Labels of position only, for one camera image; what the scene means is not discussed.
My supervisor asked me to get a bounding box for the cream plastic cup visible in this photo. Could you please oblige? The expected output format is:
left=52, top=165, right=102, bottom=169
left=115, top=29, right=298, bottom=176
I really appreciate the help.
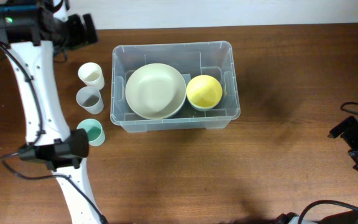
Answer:
left=78, top=62, right=105, bottom=90

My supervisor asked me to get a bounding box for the grey translucent plastic cup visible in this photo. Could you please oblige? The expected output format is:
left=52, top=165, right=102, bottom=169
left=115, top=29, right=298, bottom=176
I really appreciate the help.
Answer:
left=76, top=86, right=104, bottom=114

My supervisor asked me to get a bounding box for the beige plate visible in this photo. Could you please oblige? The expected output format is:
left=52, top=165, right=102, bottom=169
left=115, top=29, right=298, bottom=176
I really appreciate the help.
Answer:
left=125, top=63, right=186, bottom=119

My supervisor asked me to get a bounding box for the mint green plastic cup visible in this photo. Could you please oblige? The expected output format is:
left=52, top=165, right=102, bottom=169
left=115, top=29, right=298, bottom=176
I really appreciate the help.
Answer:
left=76, top=119, right=106, bottom=147

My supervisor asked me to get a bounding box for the yellow plastic bowl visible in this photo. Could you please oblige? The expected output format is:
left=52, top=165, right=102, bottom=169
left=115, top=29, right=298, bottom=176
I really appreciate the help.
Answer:
left=186, top=75, right=223, bottom=107

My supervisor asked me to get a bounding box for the white plastic bowl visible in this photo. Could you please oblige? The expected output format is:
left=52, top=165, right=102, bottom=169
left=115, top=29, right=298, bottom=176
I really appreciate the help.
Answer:
left=190, top=101, right=218, bottom=111

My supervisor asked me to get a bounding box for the blue plate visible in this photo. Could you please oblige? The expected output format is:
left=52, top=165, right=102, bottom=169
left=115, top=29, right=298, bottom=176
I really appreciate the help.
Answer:
left=165, top=103, right=185, bottom=119

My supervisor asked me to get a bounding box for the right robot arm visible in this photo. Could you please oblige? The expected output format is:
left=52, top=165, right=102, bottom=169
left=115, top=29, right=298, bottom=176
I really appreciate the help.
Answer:
left=273, top=116, right=358, bottom=224

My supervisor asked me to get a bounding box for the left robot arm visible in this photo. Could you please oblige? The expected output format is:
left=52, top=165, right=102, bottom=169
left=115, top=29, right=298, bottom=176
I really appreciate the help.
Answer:
left=0, top=1, right=106, bottom=223

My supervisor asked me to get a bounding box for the white label in container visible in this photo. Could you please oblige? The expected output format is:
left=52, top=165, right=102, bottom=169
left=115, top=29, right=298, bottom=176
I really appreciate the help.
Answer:
left=182, top=73, right=191, bottom=85

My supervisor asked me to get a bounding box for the clear plastic storage container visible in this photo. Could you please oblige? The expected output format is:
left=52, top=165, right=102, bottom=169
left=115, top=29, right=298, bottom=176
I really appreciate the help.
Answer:
left=110, top=41, right=241, bottom=133

